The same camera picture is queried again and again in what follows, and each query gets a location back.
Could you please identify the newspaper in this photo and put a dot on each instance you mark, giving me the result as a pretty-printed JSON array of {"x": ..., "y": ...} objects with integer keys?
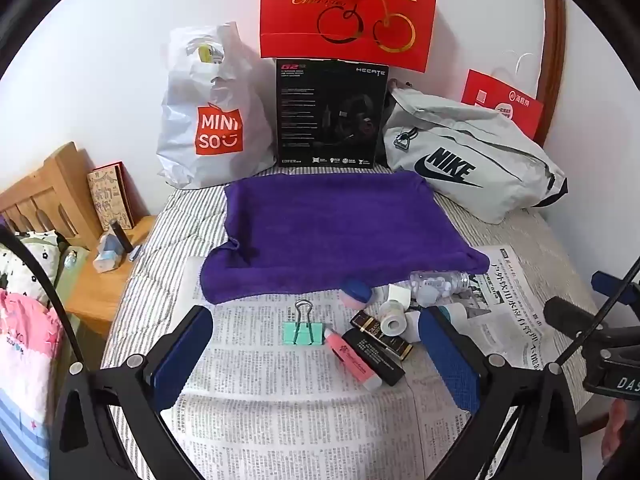
[{"x": 280, "y": 410}]

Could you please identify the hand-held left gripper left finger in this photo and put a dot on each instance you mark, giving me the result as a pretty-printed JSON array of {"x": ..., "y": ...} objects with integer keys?
[{"x": 182, "y": 355}]

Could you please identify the purple towel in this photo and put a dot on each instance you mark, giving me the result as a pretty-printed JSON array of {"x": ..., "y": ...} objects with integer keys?
[{"x": 325, "y": 225}]

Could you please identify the person's right hand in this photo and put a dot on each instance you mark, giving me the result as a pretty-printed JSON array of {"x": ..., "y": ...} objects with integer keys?
[{"x": 616, "y": 430}]

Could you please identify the black headset box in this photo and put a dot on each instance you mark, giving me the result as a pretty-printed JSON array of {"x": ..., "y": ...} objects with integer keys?
[{"x": 300, "y": 125}]

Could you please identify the pink highlighter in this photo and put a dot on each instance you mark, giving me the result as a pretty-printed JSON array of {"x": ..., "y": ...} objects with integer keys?
[{"x": 350, "y": 357}]

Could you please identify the brown gold tube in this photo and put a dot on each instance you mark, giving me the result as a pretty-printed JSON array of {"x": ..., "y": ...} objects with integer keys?
[{"x": 372, "y": 325}]

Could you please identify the tissue pack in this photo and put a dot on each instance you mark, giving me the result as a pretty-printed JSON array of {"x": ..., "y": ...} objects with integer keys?
[{"x": 107, "y": 255}]

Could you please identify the pink cloth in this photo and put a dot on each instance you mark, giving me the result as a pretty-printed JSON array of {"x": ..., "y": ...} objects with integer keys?
[{"x": 25, "y": 350}]

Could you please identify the wooden nightstand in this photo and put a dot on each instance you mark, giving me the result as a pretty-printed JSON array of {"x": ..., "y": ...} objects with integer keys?
[{"x": 115, "y": 290}]

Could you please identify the brown wooden door frame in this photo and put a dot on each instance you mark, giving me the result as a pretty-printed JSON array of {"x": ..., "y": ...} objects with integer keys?
[{"x": 552, "y": 60}]

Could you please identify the black rectangular device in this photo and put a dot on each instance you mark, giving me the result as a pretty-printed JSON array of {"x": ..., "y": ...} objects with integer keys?
[{"x": 377, "y": 362}]

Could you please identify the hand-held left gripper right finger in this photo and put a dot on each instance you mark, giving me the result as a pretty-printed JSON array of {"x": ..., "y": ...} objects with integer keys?
[{"x": 450, "y": 360}]

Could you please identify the wooden headboard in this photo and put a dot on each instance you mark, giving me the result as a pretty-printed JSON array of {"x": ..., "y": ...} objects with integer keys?
[{"x": 55, "y": 170}]

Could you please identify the white plastic shopping bag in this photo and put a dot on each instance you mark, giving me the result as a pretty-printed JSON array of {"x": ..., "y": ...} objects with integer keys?
[{"x": 185, "y": 160}]

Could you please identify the white charger cube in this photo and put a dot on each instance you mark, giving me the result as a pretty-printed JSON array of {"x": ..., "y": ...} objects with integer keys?
[{"x": 400, "y": 294}]

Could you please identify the brown patterned book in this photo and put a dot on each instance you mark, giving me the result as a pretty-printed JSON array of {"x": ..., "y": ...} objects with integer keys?
[{"x": 107, "y": 195}]

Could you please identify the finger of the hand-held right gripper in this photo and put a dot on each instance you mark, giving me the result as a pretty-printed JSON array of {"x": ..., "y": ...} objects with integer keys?
[
  {"x": 567, "y": 312},
  {"x": 612, "y": 285}
]

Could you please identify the clear pill bottle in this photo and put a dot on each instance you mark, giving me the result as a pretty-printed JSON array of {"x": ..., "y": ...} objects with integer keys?
[{"x": 440, "y": 282}]

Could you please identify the green binder clip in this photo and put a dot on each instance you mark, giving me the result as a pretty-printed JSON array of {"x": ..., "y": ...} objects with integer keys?
[{"x": 301, "y": 334}]

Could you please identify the grey sling bag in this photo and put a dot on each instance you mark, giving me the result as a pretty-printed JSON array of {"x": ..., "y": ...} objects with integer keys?
[{"x": 475, "y": 130}]

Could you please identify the floral pillow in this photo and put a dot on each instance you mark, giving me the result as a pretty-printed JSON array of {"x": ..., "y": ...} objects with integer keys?
[{"x": 25, "y": 270}]

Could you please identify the small white bottle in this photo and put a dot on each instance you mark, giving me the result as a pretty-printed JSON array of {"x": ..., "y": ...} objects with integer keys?
[{"x": 414, "y": 330}]

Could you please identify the small red paper bag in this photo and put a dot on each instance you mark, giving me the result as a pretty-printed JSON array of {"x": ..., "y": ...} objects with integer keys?
[{"x": 500, "y": 95}]

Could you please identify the blue striped cloth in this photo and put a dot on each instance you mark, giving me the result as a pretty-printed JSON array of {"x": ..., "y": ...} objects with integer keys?
[{"x": 20, "y": 435}]

